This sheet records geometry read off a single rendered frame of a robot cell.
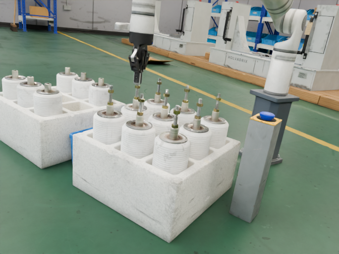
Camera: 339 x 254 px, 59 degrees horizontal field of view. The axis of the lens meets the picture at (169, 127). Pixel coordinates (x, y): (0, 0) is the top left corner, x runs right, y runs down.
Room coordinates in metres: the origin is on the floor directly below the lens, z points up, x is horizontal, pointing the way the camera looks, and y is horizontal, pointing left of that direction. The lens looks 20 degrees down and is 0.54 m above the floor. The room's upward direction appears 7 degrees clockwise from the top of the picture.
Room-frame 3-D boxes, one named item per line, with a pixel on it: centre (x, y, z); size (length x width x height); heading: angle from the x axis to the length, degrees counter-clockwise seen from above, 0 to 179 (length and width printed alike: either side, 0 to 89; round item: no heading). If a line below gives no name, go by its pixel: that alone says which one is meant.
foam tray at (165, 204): (0.89, 0.02, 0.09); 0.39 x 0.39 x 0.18; 57
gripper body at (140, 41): (0.95, 0.12, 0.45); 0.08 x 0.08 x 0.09
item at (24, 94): (1.08, 0.54, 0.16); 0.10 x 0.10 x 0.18
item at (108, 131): (0.85, 0.18, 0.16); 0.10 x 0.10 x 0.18
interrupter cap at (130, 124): (0.79, 0.09, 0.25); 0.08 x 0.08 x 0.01
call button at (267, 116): (0.79, -0.26, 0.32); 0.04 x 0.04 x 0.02
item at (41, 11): (6.18, 2.83, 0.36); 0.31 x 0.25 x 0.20; 125
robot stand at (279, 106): (1.24, -0.42, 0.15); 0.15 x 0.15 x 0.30; 35
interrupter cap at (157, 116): (0.89, 0.02, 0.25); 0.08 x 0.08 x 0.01
